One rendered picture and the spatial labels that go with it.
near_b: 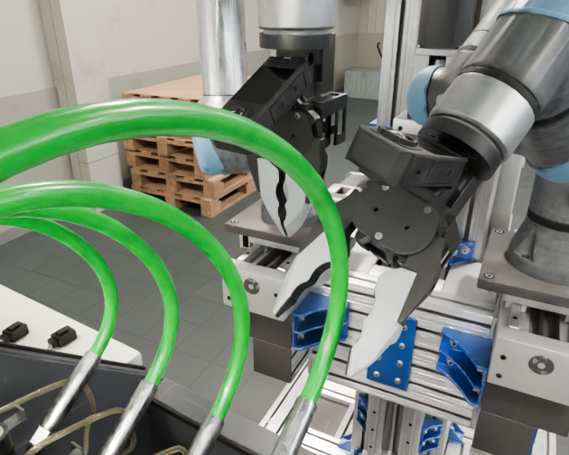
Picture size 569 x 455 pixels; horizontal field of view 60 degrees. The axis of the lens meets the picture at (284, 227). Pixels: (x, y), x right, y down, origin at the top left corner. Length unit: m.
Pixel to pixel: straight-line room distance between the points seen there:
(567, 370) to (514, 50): 0.53
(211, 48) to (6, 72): 2.76
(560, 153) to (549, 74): 0.11
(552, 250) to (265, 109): 0.59
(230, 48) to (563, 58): 0.59
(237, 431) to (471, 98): 0.49
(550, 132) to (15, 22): 3.41
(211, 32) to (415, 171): 0.65
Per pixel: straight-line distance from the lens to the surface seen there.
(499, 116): 0.42
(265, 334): 1.03
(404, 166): 0.32
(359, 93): 8.12
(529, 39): 0.46
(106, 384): 0.70
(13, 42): 3.65
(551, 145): 0.53
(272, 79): 0.47
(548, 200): 0.89
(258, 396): 2.10
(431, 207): 0.39
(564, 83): 0.48
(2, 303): 0.99
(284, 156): 0.26
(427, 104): 0.62
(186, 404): 0.74
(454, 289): 1.02
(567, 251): 0.90
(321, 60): 0.53
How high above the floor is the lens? 1.46
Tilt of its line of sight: 25 degrees down
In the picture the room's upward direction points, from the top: straight up
